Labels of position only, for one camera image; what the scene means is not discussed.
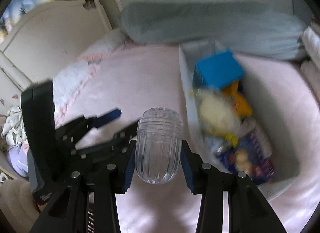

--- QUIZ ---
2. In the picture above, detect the clear ribbed plastic capsule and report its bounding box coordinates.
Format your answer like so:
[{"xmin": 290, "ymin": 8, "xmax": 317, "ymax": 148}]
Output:
[{"xmin": 135, "ymin": 108, "xmax": 184, "ymax": 185}]

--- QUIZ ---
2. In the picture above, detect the clear pack of cream pads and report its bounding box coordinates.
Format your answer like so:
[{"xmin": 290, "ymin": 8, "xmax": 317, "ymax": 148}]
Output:
[{"xmin": 189, "ymin": 88, "xmax": 241, "ymax": 146}]

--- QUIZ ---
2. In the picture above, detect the blue cartoon carton box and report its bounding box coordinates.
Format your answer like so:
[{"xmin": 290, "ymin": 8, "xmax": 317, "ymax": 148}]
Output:
[{"xmin": 193, "ymin": 50, "xmax": 245, "ymax": 90}]

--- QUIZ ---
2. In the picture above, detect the floral quilt with pink ruffle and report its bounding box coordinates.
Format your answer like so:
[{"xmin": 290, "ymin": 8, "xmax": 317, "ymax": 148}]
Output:
[{"xmin": 53, "ymin": 28, "xmax": 129, "ymax": 127}]

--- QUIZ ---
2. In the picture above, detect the crumpled clothes pile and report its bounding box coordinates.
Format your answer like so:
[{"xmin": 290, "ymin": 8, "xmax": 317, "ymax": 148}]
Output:
[{"xmin": 1, "ymin": 106, "xmax": 29, "ymax": 178}]

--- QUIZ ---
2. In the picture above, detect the dark blue snack packet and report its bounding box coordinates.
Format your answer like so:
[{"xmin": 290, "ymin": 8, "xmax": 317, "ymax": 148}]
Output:
[{"xmin": 214, "ymin": 132, "xmax": 275, "ymax": 185}]

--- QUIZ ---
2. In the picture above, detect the pink bed sheet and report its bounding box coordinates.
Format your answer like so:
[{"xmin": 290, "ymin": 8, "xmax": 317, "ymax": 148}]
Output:
[{"xmin": 59, "ymin": 45, "xmax": 319, "ymax": 232}]

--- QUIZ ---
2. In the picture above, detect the cream wooden headboard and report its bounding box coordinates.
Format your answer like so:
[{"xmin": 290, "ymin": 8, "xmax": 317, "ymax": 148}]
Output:
[{"xmin": 1, "ymin": 0, "xmax": 112, "ymax": 91}]

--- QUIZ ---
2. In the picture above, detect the orange packet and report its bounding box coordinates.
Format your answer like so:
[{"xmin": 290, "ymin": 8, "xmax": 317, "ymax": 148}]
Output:
[{"xmin": 222, "ymin": 81, "xmax": 253, "ymax": 119}]

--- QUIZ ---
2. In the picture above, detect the white floral folded cloth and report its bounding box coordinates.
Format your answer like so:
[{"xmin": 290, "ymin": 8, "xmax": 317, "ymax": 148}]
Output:
[{"xmin": 300, "ymin": 27, "xmax": 319, "ymax": 88}]

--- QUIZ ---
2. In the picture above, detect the grey pillow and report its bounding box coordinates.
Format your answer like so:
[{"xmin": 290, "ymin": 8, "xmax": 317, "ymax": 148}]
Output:
[{"xmin": 118, "ymin": 1, "xmax": 307, "ymax": 61}]

